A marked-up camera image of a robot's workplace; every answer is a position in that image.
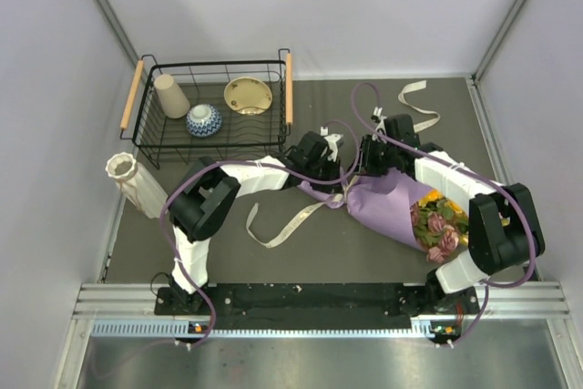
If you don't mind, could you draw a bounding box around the cream printed ribbon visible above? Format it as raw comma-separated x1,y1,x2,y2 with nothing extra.
246,153,361,249

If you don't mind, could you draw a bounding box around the mixed flower bouquet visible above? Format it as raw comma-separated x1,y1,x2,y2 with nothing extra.
410,189,469,264

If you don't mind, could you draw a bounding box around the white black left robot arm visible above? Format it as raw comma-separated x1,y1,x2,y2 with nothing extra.
168,128,343,313

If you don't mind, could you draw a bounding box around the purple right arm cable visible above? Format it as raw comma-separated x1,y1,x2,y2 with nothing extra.
351,82,535,347

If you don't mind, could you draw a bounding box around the beige upturned cup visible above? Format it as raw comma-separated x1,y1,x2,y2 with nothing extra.
154,74,190,119

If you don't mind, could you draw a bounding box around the grey slotted cable duct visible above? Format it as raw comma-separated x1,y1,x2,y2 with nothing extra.
90,319,461,339

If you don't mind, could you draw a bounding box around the white ribbed ceramic vase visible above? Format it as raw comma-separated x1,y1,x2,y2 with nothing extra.
105,152,168,219

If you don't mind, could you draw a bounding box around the black wire dish rack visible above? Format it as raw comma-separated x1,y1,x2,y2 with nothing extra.
119,48,292,168

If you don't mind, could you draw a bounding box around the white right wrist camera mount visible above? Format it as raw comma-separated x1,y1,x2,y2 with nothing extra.
371,107,385,129

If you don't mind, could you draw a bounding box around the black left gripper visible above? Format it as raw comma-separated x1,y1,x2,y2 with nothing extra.
304,153,343,194

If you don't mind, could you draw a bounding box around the purple wrapping paper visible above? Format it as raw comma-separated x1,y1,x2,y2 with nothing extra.
295,169,470,256

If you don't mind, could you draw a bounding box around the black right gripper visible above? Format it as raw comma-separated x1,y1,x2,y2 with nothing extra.
346,135,399,178

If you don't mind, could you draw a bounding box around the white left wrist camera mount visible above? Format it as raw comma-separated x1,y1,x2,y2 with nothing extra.
320,127,343,162

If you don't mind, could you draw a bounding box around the blue white patterned bowl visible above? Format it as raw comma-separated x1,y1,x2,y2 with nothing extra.
186,104,222,138

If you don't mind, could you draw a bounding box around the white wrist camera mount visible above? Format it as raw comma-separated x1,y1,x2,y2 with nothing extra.
320,127,343,162
371,107,385,129

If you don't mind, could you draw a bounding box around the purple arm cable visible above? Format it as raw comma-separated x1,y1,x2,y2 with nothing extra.
159,118,365,347
351,82,535,347

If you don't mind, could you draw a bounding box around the cream floral plate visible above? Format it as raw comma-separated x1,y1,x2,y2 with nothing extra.
224,77,273,116

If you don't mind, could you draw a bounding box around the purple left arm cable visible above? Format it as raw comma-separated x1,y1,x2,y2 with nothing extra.
159,118,365,347

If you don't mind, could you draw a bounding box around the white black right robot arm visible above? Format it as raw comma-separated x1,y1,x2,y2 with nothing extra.
360,107,545,312

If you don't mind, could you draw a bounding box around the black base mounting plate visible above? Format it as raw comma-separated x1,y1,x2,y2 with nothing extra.
155,282,479,317

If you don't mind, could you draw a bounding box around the aluminium front frame rail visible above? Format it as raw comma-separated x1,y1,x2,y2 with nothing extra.
74,282,569,319

